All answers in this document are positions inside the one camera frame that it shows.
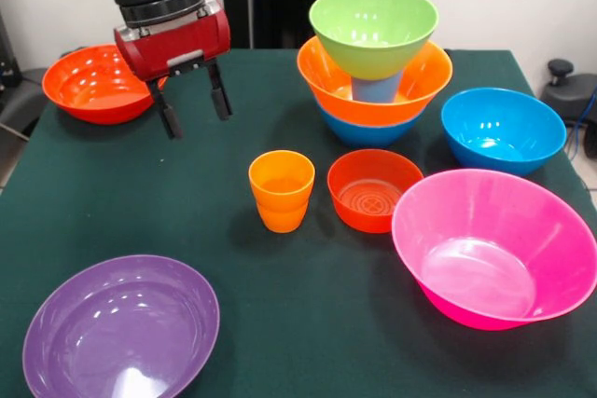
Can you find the small red bowl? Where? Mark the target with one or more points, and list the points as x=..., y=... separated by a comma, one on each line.
x=364, y=216

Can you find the purple bowl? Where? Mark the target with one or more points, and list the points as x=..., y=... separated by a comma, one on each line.
x=121, y=333

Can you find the large red-orange bowl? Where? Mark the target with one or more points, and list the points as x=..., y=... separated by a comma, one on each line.
x=84, y=90

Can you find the black pedestal foot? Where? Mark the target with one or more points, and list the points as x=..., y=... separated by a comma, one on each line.
x=18, y=95
x=569, y=95

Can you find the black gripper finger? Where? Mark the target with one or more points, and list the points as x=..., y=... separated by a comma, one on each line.
x=170, y=123
x=221, y=100

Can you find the green bowl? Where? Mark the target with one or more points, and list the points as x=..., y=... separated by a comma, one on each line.
x=373, y=62

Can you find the blue cone-shaped bowl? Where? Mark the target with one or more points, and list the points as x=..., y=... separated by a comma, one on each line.
x=368, y=134

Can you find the blue cup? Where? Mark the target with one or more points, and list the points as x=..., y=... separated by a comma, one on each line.
x=375, y=90

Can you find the pink bowl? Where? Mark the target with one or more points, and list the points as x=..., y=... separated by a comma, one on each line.
x=480, y=267

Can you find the orange cup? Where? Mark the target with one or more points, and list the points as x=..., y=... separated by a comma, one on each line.
x=282, y=220
x=281, y=183

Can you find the blue round bowl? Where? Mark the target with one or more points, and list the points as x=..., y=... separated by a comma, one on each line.
x=503, y=146

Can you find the black equipment box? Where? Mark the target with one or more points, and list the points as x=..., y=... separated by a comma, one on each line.
x=7, y=53

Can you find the dark green table cloth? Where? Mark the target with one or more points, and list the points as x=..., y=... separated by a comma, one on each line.
x=140, y=207

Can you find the large orange bowl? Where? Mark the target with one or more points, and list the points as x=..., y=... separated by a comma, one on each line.
x=326, y=90

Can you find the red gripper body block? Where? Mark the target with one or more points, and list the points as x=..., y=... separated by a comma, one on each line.
x=177, y=41

